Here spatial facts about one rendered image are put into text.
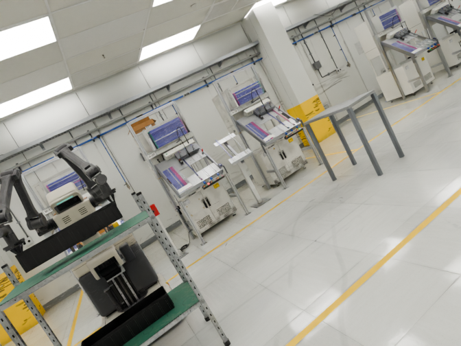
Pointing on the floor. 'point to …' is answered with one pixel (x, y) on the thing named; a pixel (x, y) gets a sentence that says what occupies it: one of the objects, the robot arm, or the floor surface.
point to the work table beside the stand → (355, 129)
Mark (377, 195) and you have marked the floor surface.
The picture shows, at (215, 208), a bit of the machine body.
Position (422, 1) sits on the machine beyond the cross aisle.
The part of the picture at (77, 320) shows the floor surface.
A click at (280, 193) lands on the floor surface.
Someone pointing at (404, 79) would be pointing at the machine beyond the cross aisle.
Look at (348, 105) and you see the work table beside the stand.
